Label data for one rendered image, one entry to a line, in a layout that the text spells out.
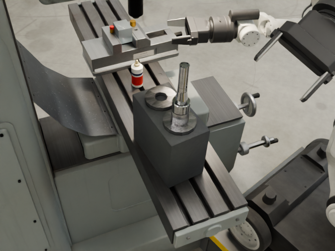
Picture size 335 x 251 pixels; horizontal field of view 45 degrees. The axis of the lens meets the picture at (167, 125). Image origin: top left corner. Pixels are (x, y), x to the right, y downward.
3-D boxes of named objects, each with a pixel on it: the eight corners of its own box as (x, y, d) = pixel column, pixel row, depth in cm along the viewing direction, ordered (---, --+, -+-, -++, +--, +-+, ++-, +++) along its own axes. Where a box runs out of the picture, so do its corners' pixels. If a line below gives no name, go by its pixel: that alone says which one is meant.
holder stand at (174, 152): (166, 124, 131) (169, 77, 116) (203, 172, 118) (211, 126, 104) (133, 137, 127) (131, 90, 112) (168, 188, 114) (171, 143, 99)
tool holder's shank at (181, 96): (190, 100, 100) (194, 65, 92) (181, 106, 98) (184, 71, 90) (181, 94, 102) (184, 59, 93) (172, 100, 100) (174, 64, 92)
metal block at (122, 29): (126, 33, 151) (126, 19, 147) (132, 41, 148) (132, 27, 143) (113, 36, 150) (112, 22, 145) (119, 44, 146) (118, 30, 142)
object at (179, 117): (192, 120, 105) (194, 103, 101) (179, 128, 103) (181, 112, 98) (179, 110, 107) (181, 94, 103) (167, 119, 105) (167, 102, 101)
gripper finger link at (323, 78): (303, 96, 67) (327, 70, 68) (297, 100, 70) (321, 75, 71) (310, 103, 67) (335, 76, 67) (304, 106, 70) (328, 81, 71)
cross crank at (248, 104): (248, 103, 192) (252, 84, 184) (260, 119, 185) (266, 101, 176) (218, 111, 188) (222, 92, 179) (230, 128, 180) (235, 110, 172)
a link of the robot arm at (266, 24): (230, 27, 141) (266, 27, 143) (237, 42, 135) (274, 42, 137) (234, 10, 136) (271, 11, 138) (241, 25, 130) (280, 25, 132)
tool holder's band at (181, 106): (194, 103, 101) (194, 101, 100) (181, 112, 98) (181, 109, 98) (181, 94, 103) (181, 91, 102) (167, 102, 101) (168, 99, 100)
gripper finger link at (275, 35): (255, 63, 71) (279, 39, 72) (259, 58, 68) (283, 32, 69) (249, 57, 72) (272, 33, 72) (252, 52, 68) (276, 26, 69)
